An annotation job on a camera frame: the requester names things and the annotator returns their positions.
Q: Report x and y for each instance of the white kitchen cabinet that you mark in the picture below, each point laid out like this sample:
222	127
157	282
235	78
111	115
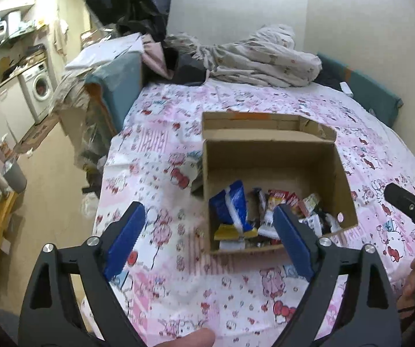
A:
16	118

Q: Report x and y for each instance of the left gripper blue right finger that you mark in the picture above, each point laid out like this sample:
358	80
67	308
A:
298	239

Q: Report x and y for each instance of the white snack packet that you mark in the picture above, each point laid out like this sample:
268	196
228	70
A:
266	228

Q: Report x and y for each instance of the dark cartoon snack packet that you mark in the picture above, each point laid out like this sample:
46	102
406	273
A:
331	224

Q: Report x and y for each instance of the beige patterned blanket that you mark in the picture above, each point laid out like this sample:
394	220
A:
265	58

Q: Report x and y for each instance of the white washing machine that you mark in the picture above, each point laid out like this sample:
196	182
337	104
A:
37	88

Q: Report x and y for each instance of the pink cloth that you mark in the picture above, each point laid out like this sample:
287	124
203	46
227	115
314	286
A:
154	58

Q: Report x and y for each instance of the blue snack bag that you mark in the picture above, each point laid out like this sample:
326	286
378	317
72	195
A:
230	209

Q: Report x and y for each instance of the red rice cake packet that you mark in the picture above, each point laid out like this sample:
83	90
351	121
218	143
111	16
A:
275	198

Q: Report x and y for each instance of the brown cardboard box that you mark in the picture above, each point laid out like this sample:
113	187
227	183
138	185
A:
276	152

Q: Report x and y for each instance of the white blue stick packet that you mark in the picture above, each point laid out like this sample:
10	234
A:
262	203

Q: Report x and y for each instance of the person left hand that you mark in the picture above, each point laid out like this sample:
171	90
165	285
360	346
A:
203	337

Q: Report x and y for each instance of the teal mattress edge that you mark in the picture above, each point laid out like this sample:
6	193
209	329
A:
116	86

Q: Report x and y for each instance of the yellow cartoon snack packet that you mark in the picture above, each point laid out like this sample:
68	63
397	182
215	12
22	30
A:
310	205

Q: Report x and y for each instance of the pink cartoon bed sheet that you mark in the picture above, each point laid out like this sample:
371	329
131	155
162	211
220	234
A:
178	279

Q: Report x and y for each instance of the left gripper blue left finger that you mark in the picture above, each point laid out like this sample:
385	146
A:
120	237

